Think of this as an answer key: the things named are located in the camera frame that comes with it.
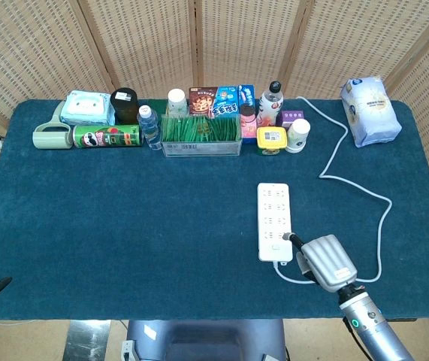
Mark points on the woven bamboo folding screen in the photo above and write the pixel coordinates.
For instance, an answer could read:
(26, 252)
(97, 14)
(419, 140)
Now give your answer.
(214, 45)

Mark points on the dark cylindrical jar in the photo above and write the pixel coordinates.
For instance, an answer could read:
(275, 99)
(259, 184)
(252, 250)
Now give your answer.
(124, 106)

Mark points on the white power strip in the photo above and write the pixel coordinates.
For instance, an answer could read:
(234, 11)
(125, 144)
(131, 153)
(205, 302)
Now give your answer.
(274, 222)

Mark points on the white paper cup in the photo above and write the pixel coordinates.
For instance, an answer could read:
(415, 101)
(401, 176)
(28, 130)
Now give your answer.
(177, 103)
(298, 135)

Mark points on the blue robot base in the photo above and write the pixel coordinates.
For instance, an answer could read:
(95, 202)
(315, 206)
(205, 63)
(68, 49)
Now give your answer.
(206, 338)

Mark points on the brown chocolate snack box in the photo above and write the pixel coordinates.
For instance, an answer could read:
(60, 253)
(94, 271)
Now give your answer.
(201, 101)

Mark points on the blue table mat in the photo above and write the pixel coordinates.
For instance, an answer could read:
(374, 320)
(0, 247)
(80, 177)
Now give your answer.
(184, 210)

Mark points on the blue wet wipes pack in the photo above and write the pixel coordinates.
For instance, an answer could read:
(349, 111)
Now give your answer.
(86, 107)

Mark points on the white orange drink bottle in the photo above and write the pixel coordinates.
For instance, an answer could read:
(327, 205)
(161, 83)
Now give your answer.
(271, 105)

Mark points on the blue Oreo box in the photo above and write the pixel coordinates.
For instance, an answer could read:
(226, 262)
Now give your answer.
(247, 97)

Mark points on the blue snack box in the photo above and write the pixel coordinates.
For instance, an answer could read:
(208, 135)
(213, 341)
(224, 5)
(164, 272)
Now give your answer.
(226, 104)

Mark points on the green Pringles can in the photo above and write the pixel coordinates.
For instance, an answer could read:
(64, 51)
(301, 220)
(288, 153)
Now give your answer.
(107, 137)

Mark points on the green lint roller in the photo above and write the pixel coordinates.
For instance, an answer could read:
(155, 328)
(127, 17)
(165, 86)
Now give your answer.
(50, 133)

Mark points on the white blue flour bag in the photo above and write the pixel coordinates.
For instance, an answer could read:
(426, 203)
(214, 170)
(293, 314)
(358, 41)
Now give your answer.
(371, 111)

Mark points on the pink drink cup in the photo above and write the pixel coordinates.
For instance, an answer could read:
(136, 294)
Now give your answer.
(248, 126)

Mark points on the yellow lidded container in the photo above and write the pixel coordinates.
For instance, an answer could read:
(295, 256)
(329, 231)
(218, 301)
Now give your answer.
(271, 140)

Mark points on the small water bottle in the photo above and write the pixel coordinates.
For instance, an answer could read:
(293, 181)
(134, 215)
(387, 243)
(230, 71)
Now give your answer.
(149, 128)

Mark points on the clear box of green packets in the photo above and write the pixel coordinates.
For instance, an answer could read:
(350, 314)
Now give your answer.
(201, 135)

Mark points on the purple small box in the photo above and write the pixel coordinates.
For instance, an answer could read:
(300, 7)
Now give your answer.
(293, 117)

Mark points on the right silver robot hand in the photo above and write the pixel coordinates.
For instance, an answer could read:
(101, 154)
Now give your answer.
(328, 261)

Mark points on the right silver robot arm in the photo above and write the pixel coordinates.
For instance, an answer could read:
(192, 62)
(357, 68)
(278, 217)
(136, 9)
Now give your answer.
(368, 323)

